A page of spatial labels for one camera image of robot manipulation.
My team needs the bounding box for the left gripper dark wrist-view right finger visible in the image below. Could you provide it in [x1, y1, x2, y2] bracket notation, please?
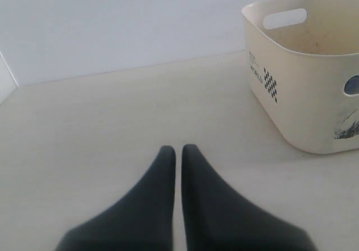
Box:
[181, 143, 295, 251]

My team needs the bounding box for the left gripper dark wrist-view left finger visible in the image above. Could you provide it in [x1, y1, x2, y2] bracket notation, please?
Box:
[56, 145, 176, 250]

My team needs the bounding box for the blue-capped clear tube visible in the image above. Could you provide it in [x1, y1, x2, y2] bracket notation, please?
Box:
[344, 76, 359, 95]

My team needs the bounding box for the cream plastic bin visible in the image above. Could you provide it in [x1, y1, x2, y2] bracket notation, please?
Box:
[242, 0, 358, 154]

